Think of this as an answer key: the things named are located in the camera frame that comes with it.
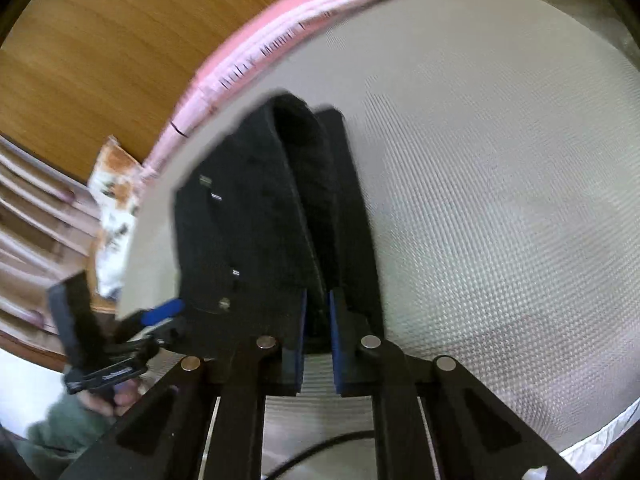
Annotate grey woven bed mat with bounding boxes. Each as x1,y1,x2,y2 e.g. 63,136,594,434
115,0,640,480

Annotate black cable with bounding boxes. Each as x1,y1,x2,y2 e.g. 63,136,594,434
265,430,376,480

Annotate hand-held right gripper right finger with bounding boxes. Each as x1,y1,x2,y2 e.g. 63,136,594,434
329,287,581,480

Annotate person's left forearm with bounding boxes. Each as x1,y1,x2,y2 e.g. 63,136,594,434
25,395,121,461

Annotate black pants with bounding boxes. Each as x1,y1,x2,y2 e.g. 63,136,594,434
172,92,386,361

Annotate spotted printed blanket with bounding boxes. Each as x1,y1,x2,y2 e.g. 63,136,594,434
87,135,146,301

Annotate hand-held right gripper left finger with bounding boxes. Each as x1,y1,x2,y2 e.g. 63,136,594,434
60,289,307,480

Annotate person's left hand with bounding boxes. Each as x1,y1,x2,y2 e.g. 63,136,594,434
80,380,143,417

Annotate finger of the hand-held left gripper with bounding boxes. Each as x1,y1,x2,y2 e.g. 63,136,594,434
117,299,185,343
150,317,188,348

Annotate wooden slatted shelf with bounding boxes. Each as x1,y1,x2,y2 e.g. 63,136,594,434
0,132,103,366

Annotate pink striped bedsheet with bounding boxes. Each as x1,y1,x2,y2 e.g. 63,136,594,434
142,0,433,176

